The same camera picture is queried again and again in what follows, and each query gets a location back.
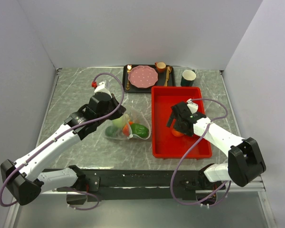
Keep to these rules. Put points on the orange tangerine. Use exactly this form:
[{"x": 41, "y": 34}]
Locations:
[{"x": 176, "y": 133}]

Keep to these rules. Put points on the orange ceramic cup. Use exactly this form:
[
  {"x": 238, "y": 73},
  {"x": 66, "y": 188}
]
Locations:
[{"x": 160, "y": 67}]

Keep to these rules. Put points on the green avocado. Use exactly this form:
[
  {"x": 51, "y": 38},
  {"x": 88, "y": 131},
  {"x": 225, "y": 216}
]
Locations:
[{"x": 111, "y": 131}]

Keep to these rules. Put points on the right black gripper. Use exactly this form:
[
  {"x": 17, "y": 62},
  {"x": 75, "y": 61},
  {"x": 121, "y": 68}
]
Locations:
[{"x": 175, "y": 126}]

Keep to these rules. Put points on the clear zip top bag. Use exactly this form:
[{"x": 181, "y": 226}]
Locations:
[{"x": 136, "y": 117}]

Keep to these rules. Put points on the green bell pepper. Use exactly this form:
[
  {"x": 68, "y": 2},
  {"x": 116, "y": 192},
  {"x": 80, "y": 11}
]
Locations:
[{"x": 140, "y": 130}]

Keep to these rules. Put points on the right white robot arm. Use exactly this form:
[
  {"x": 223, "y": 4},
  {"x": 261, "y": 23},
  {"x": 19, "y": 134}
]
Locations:
[{"x": 245, "y": 160}]

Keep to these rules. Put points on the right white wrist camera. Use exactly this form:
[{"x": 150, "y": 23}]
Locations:
[{"x": 193, "y": 107}]

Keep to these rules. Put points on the red plastic bin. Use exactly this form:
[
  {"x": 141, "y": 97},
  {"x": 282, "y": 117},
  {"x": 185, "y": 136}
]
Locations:
[{"x": 165, "y": 145}]

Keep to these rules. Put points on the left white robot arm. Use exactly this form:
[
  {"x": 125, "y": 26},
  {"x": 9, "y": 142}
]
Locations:
[{"x": 25, "y": 178}]

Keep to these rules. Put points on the black serving tray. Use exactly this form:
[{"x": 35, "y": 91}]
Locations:
[{"x": 160, "y": 82}]

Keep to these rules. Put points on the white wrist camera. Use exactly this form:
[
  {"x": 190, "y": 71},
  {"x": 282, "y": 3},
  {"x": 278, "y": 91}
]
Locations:
[
  {"x": 101, "y": 87},
  {"x": 193, "y": 107}
]

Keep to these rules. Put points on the light green cabbage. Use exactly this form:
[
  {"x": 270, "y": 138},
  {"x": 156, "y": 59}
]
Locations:
[{"x": 121, "y": 121}]

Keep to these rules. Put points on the dark green paper cup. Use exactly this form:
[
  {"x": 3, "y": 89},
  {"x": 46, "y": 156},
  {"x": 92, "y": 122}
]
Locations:
[{"x": 188, "y": 78}]

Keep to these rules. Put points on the pink dotted plate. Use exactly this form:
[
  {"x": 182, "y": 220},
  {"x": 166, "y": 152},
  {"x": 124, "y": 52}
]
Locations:
[{"x": 143, "y": 76}]

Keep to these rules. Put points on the aluminium frame rail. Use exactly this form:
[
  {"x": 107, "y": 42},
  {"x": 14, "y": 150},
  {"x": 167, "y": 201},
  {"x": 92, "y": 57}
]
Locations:
[{"x": 255, "y": 186}]

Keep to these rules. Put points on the red yellow peach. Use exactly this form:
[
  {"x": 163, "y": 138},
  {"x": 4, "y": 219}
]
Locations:
[{"x": 127, "y": 130}]

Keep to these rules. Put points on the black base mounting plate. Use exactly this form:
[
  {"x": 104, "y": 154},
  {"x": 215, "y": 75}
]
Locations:
[{"x": 136, "y": 184}]

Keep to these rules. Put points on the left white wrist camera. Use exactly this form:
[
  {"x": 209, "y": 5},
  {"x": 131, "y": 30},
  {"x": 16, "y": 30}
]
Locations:
[{"x": 101, "y": 87}]

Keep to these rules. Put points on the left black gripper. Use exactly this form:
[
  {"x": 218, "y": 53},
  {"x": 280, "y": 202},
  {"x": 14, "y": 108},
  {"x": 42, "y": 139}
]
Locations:
[{"x": 119, "y": 109}]

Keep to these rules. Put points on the gold spoon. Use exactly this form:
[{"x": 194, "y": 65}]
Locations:
[{"x": 169, "y": 68}]

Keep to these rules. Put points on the gold fork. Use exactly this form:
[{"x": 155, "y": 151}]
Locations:
[{"x": 129, "y": 67}]

